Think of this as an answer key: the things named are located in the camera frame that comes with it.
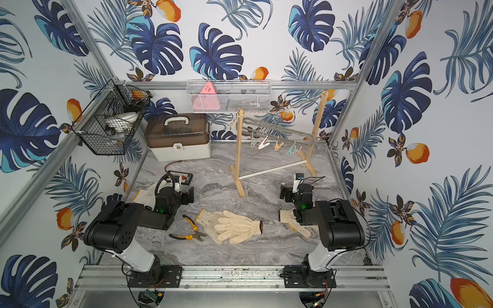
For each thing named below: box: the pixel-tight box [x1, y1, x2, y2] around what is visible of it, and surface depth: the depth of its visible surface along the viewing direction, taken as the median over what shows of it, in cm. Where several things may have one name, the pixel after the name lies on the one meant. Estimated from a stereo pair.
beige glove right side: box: [279, 209, 312, 239], surface depth 90 cm
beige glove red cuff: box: [213, 210, 264, 245], surface depth 87 cm
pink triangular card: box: [192, 80, 221, 111], surface depth 92 cm
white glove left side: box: [132, 182, 158, 211], surface depth 99 cm
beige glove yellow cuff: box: [195, 209, 234, 246], surface depth 89 cm
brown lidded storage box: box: [144, 112, 212, 162], surface depth 105 cm
